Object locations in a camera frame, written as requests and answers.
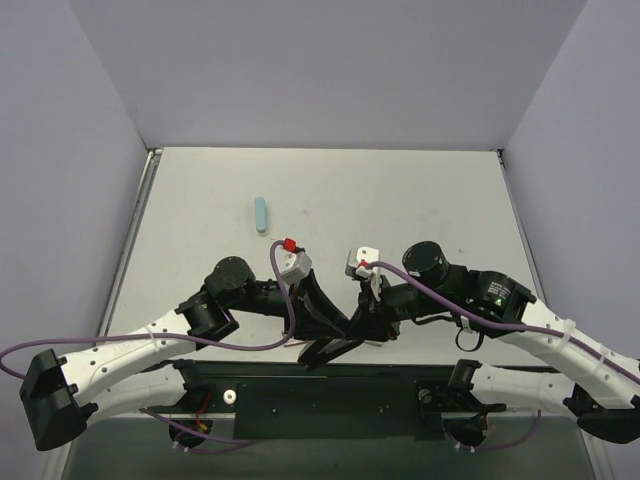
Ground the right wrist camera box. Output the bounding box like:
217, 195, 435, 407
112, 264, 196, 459
345, 246, 380, 279

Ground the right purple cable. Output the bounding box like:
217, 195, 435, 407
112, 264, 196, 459
362, 259, 640, 454

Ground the purple cable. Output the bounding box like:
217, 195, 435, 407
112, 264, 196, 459
0, 239, 306, 454
362, 259, 640, 454

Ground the light blue white stapler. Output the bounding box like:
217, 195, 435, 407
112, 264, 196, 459
254, 197, 268, 235

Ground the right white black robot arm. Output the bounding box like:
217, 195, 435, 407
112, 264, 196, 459
345, 241, 639, 444

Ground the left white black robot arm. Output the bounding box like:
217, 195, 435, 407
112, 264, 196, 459
19, 252, 349, 451

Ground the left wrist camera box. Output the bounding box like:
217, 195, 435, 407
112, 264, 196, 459
277, 251, 312, 285

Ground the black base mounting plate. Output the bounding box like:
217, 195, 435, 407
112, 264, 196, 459
166, 360, 506, 440

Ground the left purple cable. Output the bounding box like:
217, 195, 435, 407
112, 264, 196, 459
0, 239, 306, 454

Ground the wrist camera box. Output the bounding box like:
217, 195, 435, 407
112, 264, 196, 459
277, 251, 312, 285
345, 246, 380, 279

